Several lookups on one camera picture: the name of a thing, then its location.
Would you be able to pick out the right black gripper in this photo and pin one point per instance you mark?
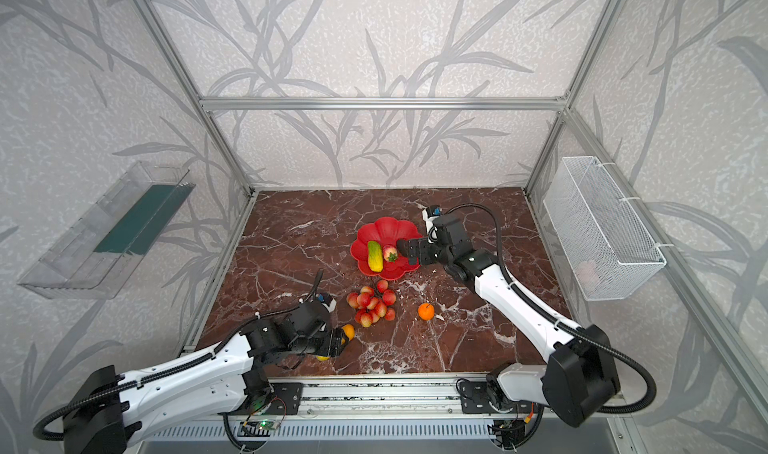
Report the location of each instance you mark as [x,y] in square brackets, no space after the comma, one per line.
[417,250]

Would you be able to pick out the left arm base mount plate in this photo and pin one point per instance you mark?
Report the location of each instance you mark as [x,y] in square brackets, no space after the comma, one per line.
[281,398]

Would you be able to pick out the aluminium rail frame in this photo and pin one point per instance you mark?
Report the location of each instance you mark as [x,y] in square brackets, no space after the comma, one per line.
[412,396]

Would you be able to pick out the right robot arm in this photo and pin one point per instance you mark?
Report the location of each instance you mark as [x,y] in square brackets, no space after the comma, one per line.
[580,377]

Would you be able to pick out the yellow fake fruit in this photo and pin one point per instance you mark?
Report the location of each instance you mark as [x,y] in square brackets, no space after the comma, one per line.
[333,342]

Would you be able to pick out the clear plastic wall tray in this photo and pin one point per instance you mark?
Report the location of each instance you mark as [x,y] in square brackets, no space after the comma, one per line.
[96,256]

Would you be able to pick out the white wire mesh basket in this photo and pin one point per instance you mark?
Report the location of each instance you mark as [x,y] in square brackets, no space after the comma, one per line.
[609,249]

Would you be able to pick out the right controller box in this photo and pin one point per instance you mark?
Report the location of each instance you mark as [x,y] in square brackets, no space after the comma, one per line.
[508,435]

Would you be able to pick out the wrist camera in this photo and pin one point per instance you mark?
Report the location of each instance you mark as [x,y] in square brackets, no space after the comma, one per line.
[429,214]
[327,301]

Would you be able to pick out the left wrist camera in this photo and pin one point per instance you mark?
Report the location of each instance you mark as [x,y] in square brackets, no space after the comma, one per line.
[327,301]

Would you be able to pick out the green circuit board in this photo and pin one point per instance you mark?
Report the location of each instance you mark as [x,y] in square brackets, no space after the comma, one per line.
[262,428]

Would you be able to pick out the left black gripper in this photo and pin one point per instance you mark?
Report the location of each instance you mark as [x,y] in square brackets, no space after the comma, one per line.
[334,339]

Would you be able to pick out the red fake lychee bunch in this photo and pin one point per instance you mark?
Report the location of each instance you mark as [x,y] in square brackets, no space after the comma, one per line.
[373,303]

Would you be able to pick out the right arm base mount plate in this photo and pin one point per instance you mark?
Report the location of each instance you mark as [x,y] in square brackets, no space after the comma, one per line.
[478,397]

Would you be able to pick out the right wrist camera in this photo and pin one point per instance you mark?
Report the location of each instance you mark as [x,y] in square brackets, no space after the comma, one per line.
[429,214]

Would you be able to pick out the fake orange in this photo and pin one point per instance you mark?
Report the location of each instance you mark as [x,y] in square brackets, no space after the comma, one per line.
[426,311]

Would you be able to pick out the red yellow fake strawberry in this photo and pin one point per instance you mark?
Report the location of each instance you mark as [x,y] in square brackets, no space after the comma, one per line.
[390,253]

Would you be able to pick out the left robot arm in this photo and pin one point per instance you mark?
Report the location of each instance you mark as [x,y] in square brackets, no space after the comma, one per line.
[113,411]

